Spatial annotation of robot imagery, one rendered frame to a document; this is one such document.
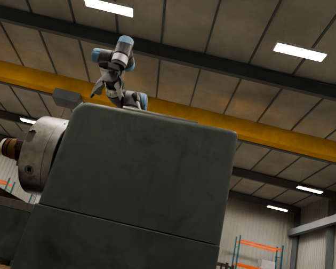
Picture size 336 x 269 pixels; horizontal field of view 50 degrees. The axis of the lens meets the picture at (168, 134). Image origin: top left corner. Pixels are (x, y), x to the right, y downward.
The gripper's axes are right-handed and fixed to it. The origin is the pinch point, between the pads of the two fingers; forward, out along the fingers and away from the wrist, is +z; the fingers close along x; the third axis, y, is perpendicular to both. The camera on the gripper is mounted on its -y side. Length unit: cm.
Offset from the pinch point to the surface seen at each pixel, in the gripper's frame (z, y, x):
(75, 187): 48, -26, -17
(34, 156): 38.6, -23.6, 4.1
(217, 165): 30, -16, -60
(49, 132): 28.7, -23.3, 2.3
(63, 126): 24.3, -20.4, -0.4
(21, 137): 32.3, -24.3, 12.8
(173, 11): -619, 597, 267
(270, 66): -620, 842, 9
